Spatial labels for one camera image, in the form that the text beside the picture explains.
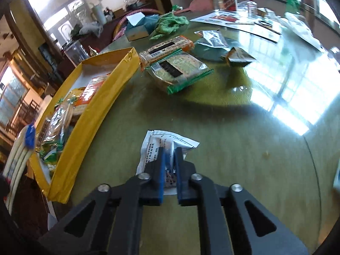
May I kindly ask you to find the teal plate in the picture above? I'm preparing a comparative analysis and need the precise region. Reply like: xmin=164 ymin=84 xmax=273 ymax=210
xmin=193 ymin=38 xmax=241 ymax=63

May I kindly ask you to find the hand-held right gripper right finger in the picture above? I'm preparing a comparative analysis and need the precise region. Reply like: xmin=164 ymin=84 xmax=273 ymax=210
xmin=174 ymin=147 xmax=310 ymax=255

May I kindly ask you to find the teal tissue box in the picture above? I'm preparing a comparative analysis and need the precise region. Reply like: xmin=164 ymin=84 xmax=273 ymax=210
xmin=125 ymin=14 xmax=160 ymax=41

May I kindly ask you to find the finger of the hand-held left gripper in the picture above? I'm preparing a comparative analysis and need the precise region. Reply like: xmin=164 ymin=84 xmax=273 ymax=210
xmin=5 ymin=122 xmax=37 ymax=213

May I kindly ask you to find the white plastic bag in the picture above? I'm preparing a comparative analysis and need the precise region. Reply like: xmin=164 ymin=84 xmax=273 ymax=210
xmin=284 ymin=12 xmax=328 ymax=51

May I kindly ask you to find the clear round cracker packet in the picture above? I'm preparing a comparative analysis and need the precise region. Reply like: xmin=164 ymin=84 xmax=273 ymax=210
xmin=44 ymin=103 xmax=76 ymax=145

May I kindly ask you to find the orange red snack packet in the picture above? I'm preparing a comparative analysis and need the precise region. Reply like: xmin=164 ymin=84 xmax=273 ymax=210
xmin=76 ymin=74 xmax=111 ymax=113

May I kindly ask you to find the green yellow snack packet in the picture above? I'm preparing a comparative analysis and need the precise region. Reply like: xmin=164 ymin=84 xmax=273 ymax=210
xmin=40 ymin=143 xmax=65 ymax=172

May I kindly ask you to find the pink hand fan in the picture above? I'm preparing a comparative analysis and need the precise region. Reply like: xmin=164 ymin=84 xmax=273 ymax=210
xmin=183 ymin=0 xmax=214 ymax=14

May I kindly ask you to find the orange edged cracker packet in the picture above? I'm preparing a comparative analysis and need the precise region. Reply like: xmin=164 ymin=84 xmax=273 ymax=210
xmin=139 ymin=36 xmax=194 ymax=68

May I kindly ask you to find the silver foil packet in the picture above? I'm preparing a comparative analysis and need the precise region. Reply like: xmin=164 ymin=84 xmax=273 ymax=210
xmin=195 ymin=30 xmax=226 ymax=49

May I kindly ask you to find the yellow cardboard tray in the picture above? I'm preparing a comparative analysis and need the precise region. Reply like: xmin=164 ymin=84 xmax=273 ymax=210
xmin=29 ymin=47 xmax=141 ymax=204

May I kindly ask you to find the dark wooden sideboard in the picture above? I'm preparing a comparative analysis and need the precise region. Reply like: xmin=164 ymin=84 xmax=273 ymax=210
xmin=40 ymin=3 xmax=149 ymax=68

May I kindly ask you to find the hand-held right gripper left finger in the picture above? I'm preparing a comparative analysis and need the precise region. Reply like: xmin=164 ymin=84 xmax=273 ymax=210
xmin=38 ymin=149 xmax=170 ymax=255

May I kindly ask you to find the small cardboard box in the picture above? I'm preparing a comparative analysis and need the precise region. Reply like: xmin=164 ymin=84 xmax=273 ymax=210
xmin=257 ymin=7 xmax=275 ymax=19

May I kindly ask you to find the printed paper sheet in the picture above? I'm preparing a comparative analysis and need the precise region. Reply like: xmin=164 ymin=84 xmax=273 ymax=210
xmin=190 ymin=9 xmax=282 ymax=43

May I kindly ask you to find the green cloth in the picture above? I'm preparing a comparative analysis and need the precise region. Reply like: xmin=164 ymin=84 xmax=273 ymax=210
xmin=150 ymin=12 xmax=190 ymax=40

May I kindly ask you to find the green edged cracker packet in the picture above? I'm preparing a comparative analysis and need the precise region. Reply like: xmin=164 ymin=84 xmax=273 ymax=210
xmin=146 ymin=53 xmax=214 ymax=95

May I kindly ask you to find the white sachet packet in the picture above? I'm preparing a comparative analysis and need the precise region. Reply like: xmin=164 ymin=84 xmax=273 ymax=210
xmin=136 ymin=130 xmax=200 ymax=196

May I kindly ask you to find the white thermos flask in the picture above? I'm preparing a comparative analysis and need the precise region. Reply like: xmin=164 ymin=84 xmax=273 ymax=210
xmin=92 ymin=4 xmax=107 ymax=23

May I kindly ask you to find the brown gold snack packet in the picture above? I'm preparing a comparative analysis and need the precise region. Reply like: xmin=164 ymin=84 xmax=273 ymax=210
xmin=221 ymin=47 xmax=258 ymax=67

